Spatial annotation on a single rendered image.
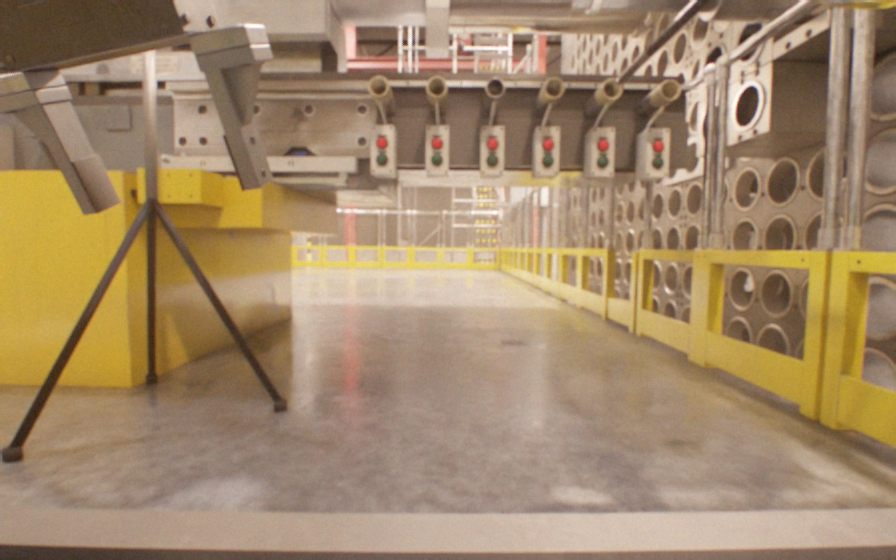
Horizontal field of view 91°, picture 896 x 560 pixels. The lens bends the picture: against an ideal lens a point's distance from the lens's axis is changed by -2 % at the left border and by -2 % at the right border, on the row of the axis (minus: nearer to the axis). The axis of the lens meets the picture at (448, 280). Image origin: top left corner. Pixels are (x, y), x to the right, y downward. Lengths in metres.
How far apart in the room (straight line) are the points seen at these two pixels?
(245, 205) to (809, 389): 1.54
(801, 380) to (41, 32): 1.43
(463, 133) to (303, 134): 0.54
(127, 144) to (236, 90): 1.65
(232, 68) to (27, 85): 0.14
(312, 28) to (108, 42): 1.39
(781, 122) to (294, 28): 1.92
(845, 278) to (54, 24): 1.31
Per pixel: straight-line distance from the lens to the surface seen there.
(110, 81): 2.09
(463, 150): 1.57
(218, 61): 0.35
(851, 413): 1.30
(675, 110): 1.79
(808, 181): 2.74
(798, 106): 2.45
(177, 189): 1.40
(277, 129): 1.72
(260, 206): 1.44
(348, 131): 1.65
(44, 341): 1.65
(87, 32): 0.39
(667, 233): 3.94
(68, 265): 1.58
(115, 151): 2.02
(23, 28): 0.41
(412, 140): 1.58
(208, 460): 0.98
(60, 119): 0.44
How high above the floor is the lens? 0.39
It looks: 4 degrees down
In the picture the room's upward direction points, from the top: 1 degrees clockwise
